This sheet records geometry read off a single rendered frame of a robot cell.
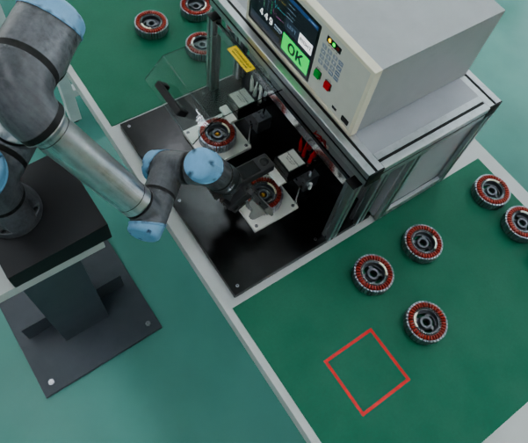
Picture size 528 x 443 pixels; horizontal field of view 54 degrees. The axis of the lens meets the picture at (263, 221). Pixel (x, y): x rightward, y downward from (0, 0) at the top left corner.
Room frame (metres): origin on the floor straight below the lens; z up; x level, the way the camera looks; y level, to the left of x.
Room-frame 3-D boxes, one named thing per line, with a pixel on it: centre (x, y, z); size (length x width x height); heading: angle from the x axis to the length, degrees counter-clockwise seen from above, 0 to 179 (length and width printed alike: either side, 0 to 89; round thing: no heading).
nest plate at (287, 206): (0.76, 0.02, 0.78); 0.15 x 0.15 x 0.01; 46
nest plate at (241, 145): (0.93, 0.19, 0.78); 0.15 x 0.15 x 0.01; 46
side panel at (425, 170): (0.90, -0.41, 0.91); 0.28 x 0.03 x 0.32; 136
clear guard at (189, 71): (0.93, 0.18, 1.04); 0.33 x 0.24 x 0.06; 136
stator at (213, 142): (0.93, 0.19, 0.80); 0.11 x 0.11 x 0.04
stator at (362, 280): (0.61, -0.32, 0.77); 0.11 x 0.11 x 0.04
